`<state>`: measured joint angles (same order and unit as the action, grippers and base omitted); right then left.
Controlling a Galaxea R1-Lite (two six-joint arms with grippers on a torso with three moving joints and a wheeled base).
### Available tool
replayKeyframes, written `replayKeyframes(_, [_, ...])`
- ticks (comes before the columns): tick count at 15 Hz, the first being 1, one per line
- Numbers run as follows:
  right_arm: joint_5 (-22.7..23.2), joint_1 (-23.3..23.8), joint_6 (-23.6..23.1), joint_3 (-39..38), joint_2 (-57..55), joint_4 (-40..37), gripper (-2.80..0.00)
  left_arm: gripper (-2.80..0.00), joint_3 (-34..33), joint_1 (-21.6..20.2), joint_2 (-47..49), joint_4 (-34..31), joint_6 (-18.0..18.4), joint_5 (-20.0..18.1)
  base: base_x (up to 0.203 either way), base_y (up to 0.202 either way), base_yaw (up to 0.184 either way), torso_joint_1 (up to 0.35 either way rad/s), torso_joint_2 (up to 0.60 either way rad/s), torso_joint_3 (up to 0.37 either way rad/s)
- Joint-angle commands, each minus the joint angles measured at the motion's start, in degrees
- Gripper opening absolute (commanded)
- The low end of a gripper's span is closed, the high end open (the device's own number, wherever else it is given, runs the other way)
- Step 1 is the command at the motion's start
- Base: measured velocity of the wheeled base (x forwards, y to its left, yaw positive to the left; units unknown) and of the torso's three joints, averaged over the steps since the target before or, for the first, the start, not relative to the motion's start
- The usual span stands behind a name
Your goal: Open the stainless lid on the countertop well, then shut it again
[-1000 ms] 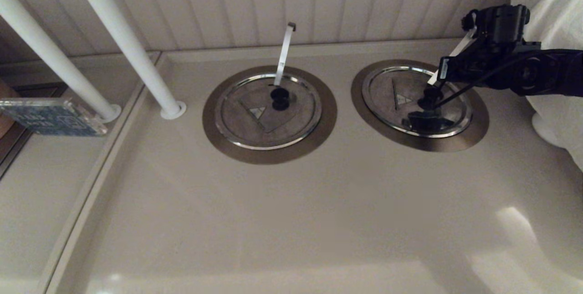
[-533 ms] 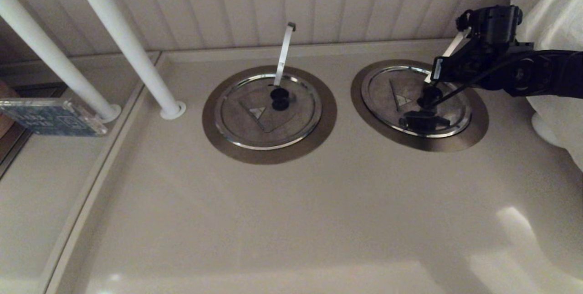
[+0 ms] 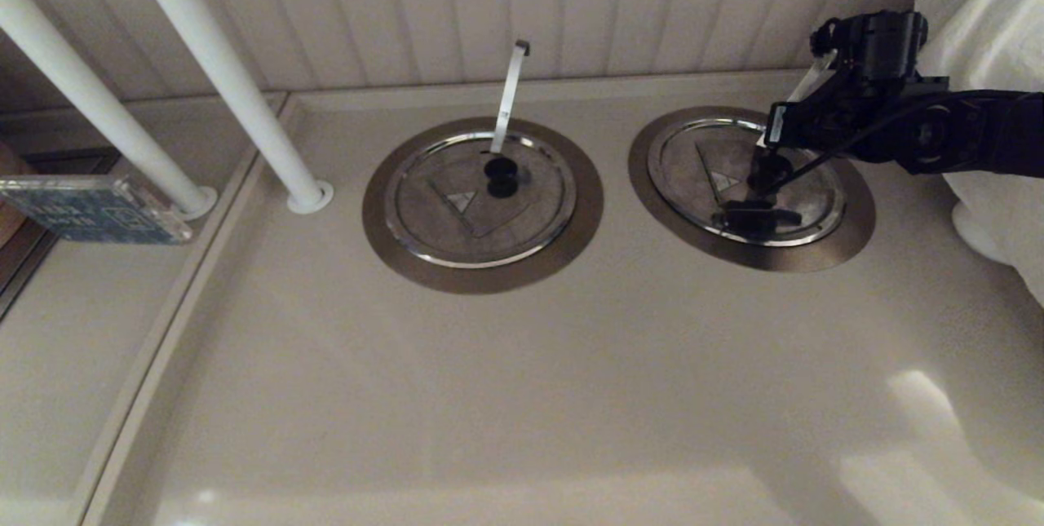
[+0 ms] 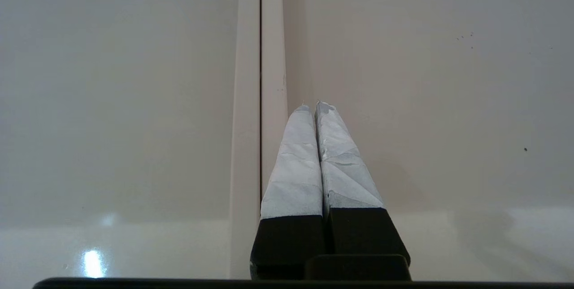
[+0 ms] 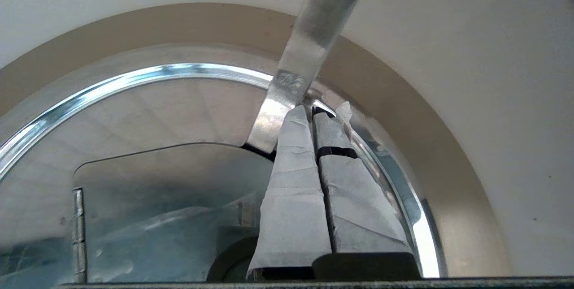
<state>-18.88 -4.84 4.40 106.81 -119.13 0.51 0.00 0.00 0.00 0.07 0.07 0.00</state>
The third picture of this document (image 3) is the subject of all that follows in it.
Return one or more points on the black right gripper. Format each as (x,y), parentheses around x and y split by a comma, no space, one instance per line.
(873,102)

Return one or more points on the steel lid with black knob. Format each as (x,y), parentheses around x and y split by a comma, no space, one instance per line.
(693,183)
(432,224)

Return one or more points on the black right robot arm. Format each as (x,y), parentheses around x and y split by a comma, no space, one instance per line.
(995,130)

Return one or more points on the white round base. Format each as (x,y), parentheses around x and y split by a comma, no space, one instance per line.
(975,240)

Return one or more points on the white metal pole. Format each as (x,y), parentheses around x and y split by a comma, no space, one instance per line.
(81,81)
(222,61)

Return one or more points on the blue sign in acrylic holder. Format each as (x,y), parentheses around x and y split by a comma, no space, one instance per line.
(90,210)

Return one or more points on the brown wooden board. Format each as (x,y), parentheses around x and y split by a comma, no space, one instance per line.
(10,163)

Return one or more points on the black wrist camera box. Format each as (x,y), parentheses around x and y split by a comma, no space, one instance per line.
(777,122)

